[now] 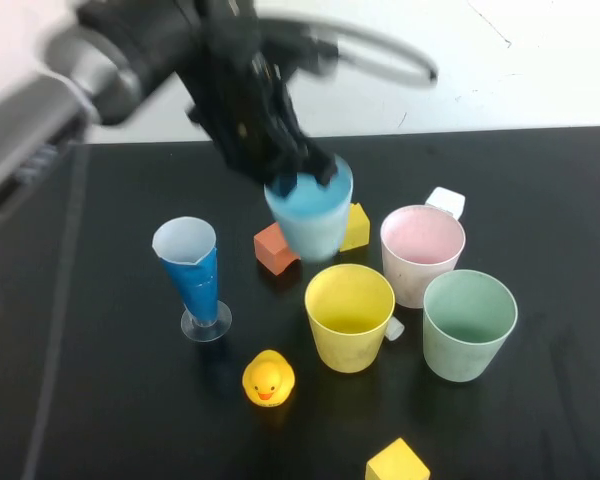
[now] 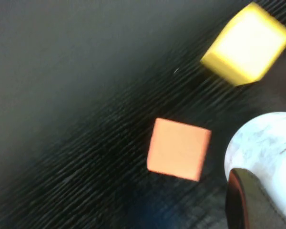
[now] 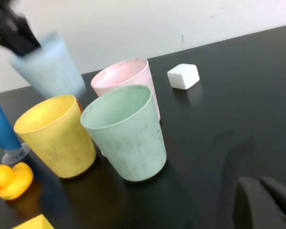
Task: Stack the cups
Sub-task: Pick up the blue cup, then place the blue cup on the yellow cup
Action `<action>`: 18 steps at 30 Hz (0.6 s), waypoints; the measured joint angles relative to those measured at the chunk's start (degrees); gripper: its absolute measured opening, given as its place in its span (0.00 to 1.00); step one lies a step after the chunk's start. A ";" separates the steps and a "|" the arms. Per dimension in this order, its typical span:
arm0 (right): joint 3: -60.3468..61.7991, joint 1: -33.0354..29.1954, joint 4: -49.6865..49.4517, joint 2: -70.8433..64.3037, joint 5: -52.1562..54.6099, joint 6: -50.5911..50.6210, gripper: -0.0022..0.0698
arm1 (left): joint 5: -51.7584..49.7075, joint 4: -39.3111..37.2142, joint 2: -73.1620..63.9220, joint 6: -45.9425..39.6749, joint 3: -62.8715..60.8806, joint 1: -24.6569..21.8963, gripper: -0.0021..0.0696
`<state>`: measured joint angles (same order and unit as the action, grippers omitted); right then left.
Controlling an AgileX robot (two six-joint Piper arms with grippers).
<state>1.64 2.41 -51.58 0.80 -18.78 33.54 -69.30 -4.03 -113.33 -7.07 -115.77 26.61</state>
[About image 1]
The blue conical measuring cup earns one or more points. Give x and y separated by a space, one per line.
195 285

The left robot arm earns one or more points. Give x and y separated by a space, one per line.
95 65

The yellow wooden cube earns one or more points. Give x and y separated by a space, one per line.
397 462
357 227

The light blue plastic cup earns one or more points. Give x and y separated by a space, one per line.
310 225

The white cube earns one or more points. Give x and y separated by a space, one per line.
447 200

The green white glue stick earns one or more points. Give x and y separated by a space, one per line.
396 329

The green plastic cup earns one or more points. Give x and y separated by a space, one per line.
460 350

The yellow plastic cup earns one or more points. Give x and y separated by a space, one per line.
345 345

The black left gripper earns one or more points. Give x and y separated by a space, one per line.
240 90

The pink plastic cup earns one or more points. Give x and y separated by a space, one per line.
415 240

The orange wooden block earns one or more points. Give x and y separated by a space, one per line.
272 247

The yellow rubber duck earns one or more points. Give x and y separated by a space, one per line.
268 380

